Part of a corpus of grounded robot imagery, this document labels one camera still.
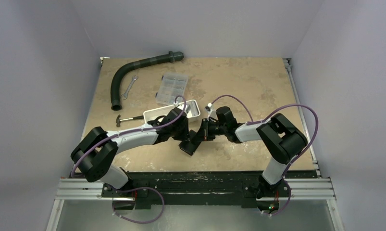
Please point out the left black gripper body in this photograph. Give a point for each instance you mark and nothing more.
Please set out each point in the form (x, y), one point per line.
(180, 133)

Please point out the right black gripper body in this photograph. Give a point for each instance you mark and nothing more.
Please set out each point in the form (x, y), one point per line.
(204, 133)

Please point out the black leather card holder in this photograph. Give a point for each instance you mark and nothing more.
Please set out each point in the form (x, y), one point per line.
(189, 146)

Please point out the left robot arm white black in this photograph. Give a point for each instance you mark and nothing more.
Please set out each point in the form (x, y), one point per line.
(94, 155)

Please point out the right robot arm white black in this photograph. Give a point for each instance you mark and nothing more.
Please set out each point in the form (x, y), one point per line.
(282, 139)

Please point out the white rectangular tray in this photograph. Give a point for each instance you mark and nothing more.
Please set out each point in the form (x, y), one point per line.
(193, 112)

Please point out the clear plastic screw box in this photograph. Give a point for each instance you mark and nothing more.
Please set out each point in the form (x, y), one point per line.
(172, 85)

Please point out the small black hammer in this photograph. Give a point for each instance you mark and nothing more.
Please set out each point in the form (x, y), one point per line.
(120, 120)

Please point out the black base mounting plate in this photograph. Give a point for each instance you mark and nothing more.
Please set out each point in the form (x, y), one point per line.
(241, 188)

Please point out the silver wrench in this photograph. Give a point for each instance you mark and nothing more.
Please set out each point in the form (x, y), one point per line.
(126, 93)

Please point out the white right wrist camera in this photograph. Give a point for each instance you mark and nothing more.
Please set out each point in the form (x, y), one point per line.
(211, 111)

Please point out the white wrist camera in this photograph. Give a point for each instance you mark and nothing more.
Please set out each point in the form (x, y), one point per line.
(211, 111)
(186, 107)

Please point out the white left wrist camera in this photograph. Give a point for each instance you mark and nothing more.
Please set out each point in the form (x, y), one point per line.
(186, 107)

